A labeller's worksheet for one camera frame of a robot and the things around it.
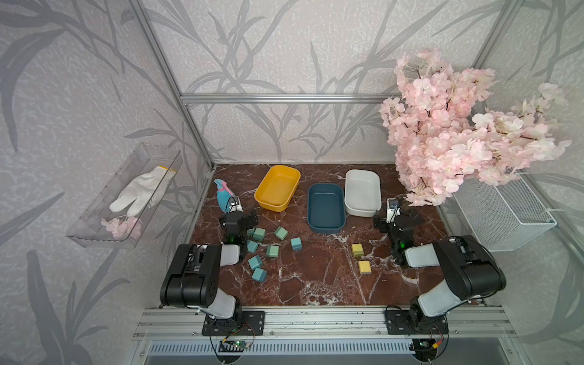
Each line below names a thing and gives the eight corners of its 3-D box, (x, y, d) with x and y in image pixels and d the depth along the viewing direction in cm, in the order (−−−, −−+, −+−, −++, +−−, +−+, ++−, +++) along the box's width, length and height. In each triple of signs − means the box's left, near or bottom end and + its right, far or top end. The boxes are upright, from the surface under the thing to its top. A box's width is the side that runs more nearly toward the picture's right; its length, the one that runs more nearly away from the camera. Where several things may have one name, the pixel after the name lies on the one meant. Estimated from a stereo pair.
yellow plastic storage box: (251, 207, 106) (248, 198, 101) (274, 170, 122) (273, 161, 116) (284, 217, 103) (283, 209, 97) (303, 178, 118) (303, 169, 113)
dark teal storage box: (307, 234, 97) (307, 226, 92) (307, 191, 112) (307, 182, 107) (347, 234, 97) (349, 226, 92) (341, 191, 112) (343, 182, 107)
